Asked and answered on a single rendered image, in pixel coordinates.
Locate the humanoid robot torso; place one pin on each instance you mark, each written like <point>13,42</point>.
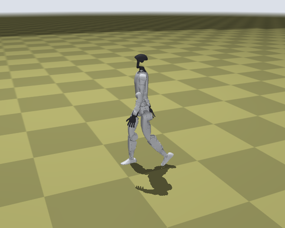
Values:
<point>144,106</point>

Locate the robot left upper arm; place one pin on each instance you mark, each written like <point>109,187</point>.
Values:
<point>142,80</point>

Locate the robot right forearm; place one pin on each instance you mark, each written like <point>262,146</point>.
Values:
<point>147,101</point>

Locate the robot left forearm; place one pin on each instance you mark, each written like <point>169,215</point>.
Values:
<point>138,104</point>

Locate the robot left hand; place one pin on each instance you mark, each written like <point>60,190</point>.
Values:
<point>132,120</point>

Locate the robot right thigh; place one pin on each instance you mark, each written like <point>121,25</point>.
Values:
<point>132,135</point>

